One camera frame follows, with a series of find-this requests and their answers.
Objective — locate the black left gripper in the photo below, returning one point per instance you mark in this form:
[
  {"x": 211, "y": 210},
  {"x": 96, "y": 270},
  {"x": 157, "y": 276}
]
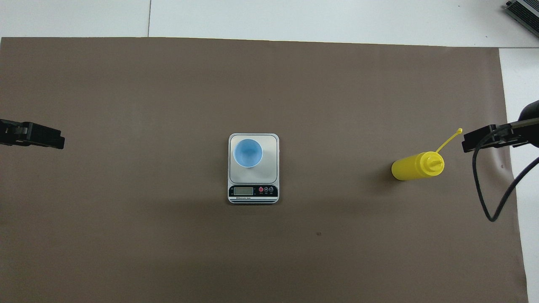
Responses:
[{"x": 12, "y": 132}]

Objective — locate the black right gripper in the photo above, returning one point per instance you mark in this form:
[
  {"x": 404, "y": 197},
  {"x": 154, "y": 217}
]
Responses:
[{"x": 528, "y": 130}]

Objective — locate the silver digital kitchen scale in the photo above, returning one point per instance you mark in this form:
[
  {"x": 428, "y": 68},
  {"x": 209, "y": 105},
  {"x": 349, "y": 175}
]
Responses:
[{"x": 252, "y": 179}]

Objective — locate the yellow squeeze bottle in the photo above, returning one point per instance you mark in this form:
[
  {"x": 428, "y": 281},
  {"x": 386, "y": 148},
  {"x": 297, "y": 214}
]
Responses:
[{"x": 412, "y": 167}]

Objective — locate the grey ribbed metal device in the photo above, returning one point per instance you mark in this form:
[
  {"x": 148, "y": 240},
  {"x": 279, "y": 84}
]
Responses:
[{"x": 526, "y": 10}]

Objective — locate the light blue plastic cup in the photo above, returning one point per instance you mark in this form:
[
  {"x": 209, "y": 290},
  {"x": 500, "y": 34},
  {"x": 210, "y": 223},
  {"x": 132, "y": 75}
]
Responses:
[{"x": 248, "y": 153}]

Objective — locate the brown paper mat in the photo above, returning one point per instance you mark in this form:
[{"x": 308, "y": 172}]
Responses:
[{"x": 168, "y": 244}]

